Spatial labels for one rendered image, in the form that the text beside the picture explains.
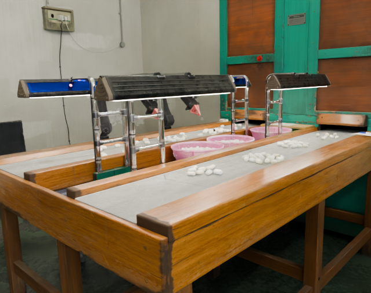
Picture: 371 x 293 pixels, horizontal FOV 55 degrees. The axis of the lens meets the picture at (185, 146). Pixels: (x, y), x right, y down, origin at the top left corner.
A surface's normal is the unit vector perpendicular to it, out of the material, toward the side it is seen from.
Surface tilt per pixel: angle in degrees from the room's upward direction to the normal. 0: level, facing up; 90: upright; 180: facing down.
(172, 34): 90
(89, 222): 90
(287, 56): 90
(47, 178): 90
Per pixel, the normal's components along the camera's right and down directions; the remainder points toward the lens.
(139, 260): -0.69, 0.15
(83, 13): 0.76, 0.10
